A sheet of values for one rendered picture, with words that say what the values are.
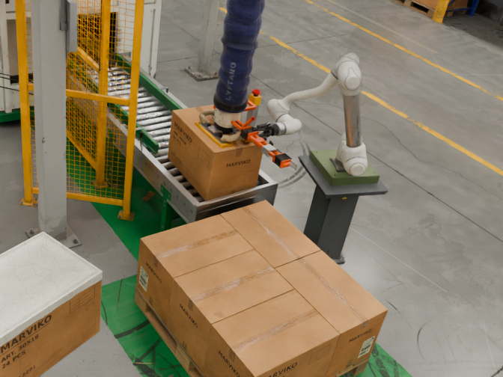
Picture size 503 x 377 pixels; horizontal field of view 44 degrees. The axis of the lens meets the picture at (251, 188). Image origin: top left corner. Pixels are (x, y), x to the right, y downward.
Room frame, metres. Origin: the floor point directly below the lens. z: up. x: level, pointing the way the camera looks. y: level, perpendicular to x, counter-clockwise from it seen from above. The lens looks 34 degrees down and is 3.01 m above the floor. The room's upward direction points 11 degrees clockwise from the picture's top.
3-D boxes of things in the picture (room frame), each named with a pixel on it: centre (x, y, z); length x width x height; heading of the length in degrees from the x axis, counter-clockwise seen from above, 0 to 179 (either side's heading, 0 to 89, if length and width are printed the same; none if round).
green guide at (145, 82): (4.83, 0.92, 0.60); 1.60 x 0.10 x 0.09; 43
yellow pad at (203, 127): (3.66, 0.32, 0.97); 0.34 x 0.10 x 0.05; 42
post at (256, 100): (4.29, 0.11, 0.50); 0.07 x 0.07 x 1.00; 43
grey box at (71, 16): (3.46, 1.26, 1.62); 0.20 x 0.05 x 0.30; 43
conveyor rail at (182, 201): (4.17, 1.11, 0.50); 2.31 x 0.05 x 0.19; 43
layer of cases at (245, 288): (2.83, -0.16, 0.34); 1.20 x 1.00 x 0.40; 43
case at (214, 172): (3.79, 0.31, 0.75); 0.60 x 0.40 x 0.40; 39
